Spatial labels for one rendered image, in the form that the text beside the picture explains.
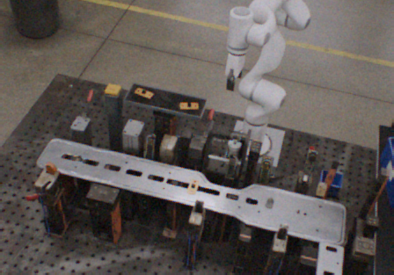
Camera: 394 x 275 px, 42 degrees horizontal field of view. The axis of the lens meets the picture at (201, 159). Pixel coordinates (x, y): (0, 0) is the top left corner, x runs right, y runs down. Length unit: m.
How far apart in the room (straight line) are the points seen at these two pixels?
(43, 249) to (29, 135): 0.75
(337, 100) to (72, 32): 2.41
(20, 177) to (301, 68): 2.79
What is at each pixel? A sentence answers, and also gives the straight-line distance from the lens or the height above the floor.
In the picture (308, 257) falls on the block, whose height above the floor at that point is 0.98.
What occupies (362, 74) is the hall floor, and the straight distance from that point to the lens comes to 4.84.
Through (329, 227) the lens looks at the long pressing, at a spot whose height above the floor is 1.00.
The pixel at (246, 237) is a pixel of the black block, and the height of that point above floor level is 0.99.
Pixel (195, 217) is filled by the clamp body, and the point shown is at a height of 1.04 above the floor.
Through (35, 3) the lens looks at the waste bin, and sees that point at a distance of 4.72.
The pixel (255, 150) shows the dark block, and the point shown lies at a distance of 2.30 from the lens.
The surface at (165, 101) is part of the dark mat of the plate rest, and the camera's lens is 2.42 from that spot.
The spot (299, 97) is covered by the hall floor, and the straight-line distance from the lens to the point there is 4.40.
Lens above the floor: 2.76
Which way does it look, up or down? 47 degrees down
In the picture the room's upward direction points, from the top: 6 degrees clockwise
